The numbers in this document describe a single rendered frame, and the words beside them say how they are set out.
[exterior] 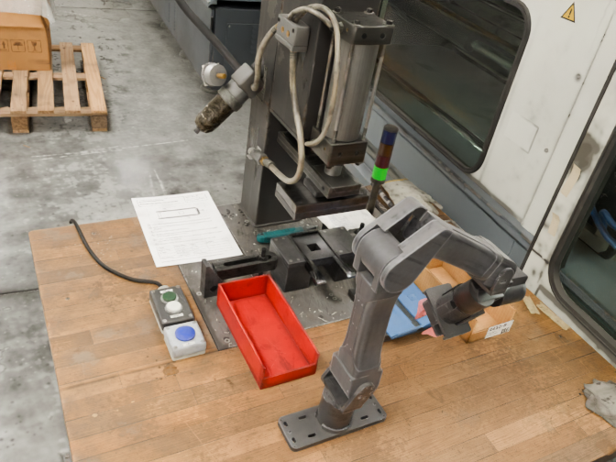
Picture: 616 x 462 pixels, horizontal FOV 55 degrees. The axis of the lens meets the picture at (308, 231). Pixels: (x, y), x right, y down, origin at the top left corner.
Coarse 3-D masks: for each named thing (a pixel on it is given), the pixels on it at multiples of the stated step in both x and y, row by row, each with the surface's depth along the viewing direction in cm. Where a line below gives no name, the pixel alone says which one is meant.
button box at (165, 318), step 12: (84, 240) 139; (120, 276) 131; (168, 288) 127; (180, 288) 127; (156, 300) 123; (180, 300) 124; (156, 312) 122; (168, 312) 121; (180, 312) 121; (168, 324) 119
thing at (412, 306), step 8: (408, 288) 140; (416, 288) 141; (400, 296) 137; (416, 296) 138; (424, 296) 139; (408, 304) 135; (416, 304) 136; (416, 312) 134; (416, 320) 132; (424, 320) 132
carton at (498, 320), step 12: (432, 264) 151; (444, 264) 152; (420, 276) 143; (432, 276) 138; (444, 276) 149; (456, 276) 148; (468, 276) 144; (420, 288) 143; (492, 312) 139; (504, 312) 135; (480, 324) 136; (492, 324) 137; (504, 324) 134; (468, 336) 130; (480, 336) 132
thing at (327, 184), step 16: (288, 144) 136; (304, 160) 130; (320, 160) 134; (320, 176) 125; (336, 176) 126; (352, 176) 127; (288, 192) 126; (304, 192) 127; (320, 192) 125; (336, 192) 123; (352, 192) 126; (288, 208) 126; (304, 208) 123; (320, 208) 125; (336, 208) 128; (352, 208) 130
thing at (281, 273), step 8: (272, 248) 138; (312, 248) 140; (352, 256) 139; (280, 264) 135; (320, 264) 136; (328, 264) 137; (352, 264) 141; (272, 272) 140; (280, 272) 135; (288, 272) 132; (296, 272) 134; (304, 272) 135; (328, 272) 144; (336, 272) 140; (280, 280) 136; (288, 280) 134; (296, 280) 135; (304, 280) 137; (336, 280) 142; (288, 288) 136; (296, 288) 137
